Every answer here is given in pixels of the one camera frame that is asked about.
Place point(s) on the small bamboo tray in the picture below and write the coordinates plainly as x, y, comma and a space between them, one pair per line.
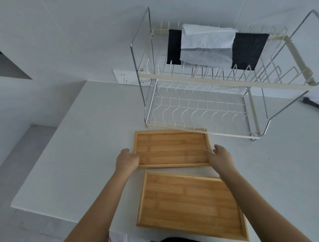
172, 149

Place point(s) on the person's left forearm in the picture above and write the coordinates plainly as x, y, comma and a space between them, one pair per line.
99, 207

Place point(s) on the person's black garment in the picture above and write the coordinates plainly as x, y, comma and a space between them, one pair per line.
177, 239

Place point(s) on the large bamboo tray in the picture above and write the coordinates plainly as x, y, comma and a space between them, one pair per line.
189, 202

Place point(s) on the black plug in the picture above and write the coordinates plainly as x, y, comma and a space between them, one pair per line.
311, 102

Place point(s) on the person's right thumb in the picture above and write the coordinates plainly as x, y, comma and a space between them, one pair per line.
210, 157

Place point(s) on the narrow black cloth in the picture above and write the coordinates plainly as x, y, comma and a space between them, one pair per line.
174, 47

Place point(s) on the white cloth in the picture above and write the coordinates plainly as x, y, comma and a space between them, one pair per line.
206, 37

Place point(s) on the person's right forearm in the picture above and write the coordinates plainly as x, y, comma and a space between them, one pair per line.
261, 207

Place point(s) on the white wall socket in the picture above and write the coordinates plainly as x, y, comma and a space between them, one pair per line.
124, 76

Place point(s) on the grey cloth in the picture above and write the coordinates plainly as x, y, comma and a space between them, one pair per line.
206, 57

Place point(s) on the person's left thumb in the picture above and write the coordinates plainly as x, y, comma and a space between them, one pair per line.
135, 159

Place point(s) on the wide black cloth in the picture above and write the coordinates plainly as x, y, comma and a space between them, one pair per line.
249, 49

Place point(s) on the person's left hand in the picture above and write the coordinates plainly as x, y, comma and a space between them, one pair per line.
126, 161

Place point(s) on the person's right hand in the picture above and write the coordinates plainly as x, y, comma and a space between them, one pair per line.
223, 160

